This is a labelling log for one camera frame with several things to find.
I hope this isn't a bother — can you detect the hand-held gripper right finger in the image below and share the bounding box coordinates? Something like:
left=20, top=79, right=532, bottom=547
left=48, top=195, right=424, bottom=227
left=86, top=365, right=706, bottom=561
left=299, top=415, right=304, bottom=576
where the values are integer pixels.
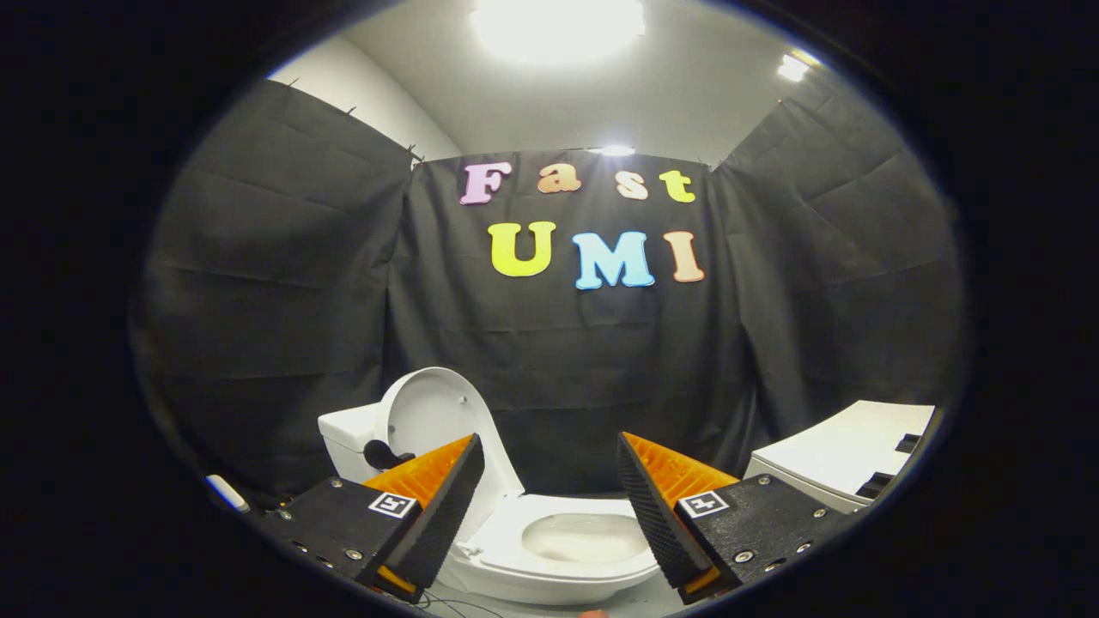
left=616, top=431, right=851, bottom=604

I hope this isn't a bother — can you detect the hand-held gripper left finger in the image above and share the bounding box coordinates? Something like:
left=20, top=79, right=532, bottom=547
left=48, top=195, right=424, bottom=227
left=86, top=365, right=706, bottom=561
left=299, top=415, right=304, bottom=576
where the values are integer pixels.
left=258, top=433, right=486, bottom=604

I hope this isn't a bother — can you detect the white toilet lid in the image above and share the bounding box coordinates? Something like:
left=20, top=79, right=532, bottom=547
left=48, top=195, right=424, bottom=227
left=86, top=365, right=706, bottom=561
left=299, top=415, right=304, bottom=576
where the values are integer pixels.
left=363, top=367, right=525, bottom=550

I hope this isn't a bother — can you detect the white toilet bowl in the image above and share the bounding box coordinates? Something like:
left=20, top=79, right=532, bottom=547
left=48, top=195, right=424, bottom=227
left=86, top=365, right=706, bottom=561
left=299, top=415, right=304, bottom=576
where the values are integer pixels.
left=438, top=512, right=662, bottom=606

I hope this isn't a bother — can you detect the white toilet tank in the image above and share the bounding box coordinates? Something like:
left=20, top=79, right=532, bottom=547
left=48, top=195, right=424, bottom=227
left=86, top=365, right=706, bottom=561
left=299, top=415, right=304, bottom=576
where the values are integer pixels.
left=318, top=403, right=387, bottom=483

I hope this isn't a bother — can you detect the black backdrop cloth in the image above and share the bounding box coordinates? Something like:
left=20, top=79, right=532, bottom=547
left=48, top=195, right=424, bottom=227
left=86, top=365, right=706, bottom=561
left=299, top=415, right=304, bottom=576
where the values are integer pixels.
left=129, top=77, right=967, bottom=516

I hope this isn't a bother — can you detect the white drawer cabinet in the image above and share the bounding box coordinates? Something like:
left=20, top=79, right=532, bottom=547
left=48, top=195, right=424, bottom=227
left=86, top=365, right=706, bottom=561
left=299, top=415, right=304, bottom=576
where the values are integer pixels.
left=743, top=400, right=935, bottom=514

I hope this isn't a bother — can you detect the white cylinder object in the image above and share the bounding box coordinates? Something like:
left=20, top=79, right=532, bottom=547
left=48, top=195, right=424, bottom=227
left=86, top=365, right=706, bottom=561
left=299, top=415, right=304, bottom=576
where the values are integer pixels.
left=206, top=474, right=252, bottom=514

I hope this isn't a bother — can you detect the large ceiling light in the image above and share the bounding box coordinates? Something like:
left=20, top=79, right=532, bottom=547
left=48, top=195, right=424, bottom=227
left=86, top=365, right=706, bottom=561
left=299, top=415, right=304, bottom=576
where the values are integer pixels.
left=471, top=0, right=647, bottom=63

